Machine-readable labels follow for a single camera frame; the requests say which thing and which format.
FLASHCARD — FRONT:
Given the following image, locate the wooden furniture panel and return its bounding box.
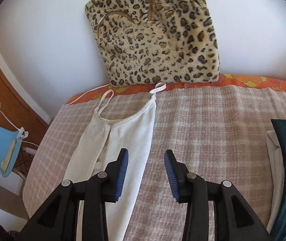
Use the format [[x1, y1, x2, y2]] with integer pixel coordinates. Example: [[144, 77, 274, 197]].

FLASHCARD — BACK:
[[0, 69, 49, 149]]

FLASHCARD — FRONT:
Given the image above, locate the pink plaid blanket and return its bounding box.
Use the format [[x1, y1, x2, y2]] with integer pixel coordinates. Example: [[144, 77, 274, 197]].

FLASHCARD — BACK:
[[23, 85, 286, 240]]

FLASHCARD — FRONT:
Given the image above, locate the cream folded garment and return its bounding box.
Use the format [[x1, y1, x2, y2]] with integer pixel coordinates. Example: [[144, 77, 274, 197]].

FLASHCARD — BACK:
[[265, 131, 284, 233]]

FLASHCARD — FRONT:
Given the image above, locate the leopard print fuzzy bag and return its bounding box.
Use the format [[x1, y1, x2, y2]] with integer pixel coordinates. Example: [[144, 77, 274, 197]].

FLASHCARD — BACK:
[[85, 0, 219, 87]]

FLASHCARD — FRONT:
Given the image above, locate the white camisole top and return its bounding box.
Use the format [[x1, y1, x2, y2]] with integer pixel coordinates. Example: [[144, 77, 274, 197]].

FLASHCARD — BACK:
[[64, 83, 166, 240]]

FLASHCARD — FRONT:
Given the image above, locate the light blue chair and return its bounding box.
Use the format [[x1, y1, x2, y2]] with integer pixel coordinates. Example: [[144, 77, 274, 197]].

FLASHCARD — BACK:
[[0, 127, 22, 177]]

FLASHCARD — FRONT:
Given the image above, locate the orange floral bed sheet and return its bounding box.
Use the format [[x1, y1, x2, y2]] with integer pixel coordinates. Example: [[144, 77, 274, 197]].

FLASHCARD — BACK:
[[66, 74, 286, 105]]

